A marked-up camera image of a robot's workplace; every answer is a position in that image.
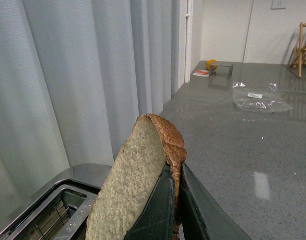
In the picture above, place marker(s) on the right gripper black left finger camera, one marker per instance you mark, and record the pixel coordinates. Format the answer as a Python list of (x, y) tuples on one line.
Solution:
[(156, 222)]

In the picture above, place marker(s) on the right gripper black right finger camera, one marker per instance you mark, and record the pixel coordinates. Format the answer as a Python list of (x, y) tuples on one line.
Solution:
[(202, 217)]

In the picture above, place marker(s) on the brown bread slice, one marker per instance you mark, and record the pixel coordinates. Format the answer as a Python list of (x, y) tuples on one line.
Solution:
[(153, 143)]

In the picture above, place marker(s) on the cream metal toaster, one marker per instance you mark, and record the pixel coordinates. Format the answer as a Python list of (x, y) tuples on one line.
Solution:
[(56, 211)]

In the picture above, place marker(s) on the clear plastic bag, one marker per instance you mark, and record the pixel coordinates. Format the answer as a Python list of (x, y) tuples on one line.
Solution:
[(261, 99)]

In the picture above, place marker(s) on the orange white card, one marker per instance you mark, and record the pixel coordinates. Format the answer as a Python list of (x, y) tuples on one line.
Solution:
[(201, 73)]

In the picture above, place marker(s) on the grey curtain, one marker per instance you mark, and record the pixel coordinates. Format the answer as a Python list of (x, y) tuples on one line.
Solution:
[(74, 76)]

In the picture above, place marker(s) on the wooden rack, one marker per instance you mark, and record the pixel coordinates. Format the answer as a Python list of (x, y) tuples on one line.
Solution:
[(299, 51)]

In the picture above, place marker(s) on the white door frame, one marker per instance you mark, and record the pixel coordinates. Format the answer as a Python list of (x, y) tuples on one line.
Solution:
[(188, 40)]

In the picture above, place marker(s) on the white wall outlet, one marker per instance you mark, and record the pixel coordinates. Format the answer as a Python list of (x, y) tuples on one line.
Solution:
[(279, 4)]

